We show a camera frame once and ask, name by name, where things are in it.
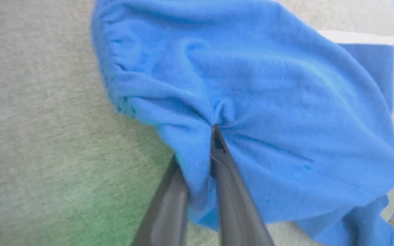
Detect blue garment with white trim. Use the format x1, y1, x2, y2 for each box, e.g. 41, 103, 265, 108
91, 0, 394, 246

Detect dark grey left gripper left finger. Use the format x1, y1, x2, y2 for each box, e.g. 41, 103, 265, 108
131, 154, 189, 246

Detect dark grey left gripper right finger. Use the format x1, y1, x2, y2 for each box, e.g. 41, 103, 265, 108
210, 125, 275, 246

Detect grey fabric sofa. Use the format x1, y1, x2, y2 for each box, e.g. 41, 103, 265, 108
0, 0, 394, 246

